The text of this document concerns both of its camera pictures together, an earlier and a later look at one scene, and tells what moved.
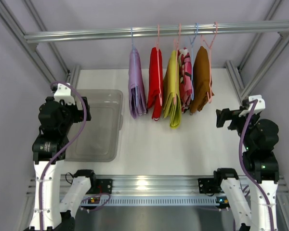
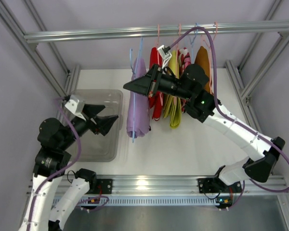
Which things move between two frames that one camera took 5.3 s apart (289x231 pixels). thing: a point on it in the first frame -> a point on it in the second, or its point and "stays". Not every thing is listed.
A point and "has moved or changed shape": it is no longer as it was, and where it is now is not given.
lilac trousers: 137,87 has moved or changed shape
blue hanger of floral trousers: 191,41 stays
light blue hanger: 136,87 -> 135,72
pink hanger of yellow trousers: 175,101 stays
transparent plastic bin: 98,139 stays
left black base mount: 104,186 stays
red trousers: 153,93 stays
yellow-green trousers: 172,100 stays
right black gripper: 222,116 -> 155,80
